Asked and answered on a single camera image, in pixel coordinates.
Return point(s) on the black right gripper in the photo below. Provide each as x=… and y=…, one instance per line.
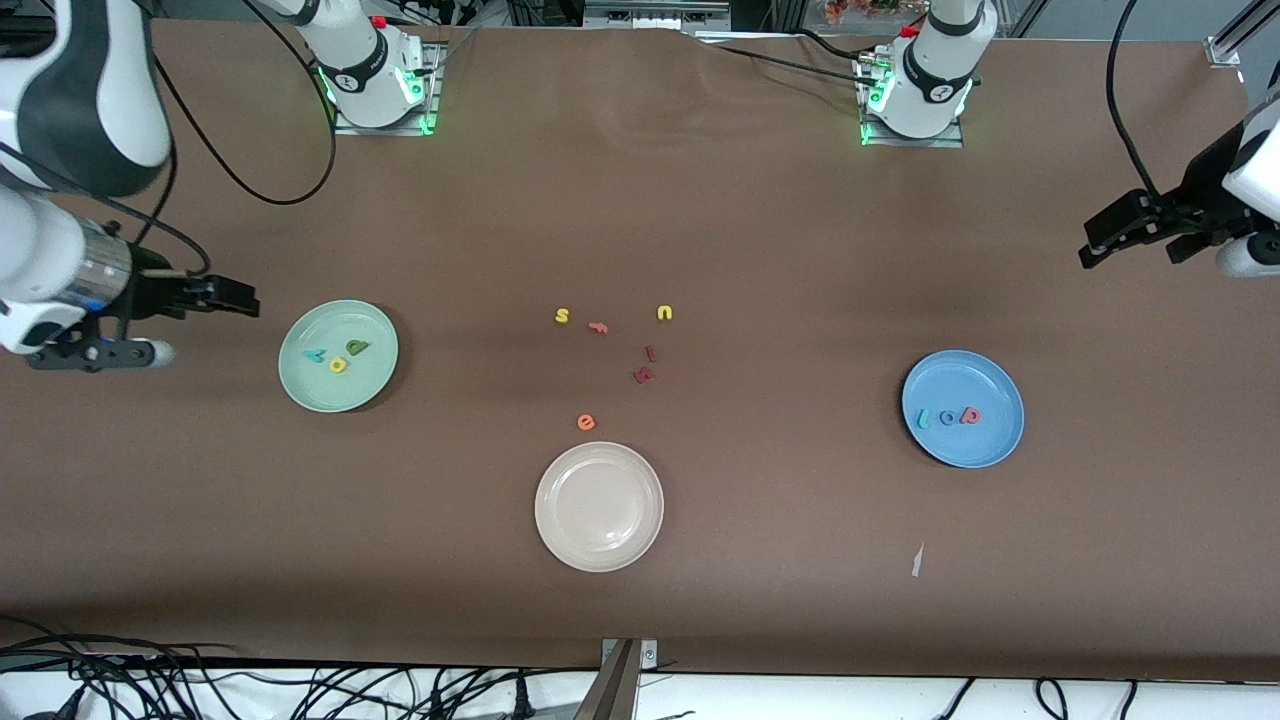
x=152, y=297

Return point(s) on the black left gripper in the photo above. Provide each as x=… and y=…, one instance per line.
x=1197, y=190

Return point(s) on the green plate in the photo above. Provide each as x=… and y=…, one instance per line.
x=330, y=390

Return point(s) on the blue plate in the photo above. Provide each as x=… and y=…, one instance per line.
x=963, y=450

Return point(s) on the orange decorative objects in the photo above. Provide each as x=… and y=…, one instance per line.
x=865, y=8

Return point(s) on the small grey paper scrap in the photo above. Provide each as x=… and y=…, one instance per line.
x=917, y=560

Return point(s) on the dark red letter k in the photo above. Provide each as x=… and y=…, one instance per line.
x=643, y=375

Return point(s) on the brown table cover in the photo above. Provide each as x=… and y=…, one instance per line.
x=640, y=200

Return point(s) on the beige plate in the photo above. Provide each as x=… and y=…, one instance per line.
x=599, y=506

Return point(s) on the grey metal box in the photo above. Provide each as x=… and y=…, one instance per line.
x=655, y=12

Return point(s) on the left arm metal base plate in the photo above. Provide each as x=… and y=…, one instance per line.
x=950, y=140

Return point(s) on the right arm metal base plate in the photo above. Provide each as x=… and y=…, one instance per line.
x=345, y=125

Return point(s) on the aluminium frame profile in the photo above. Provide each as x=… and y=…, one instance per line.
x=1235, y=40

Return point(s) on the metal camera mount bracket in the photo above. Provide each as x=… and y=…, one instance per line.
x=622, y=680

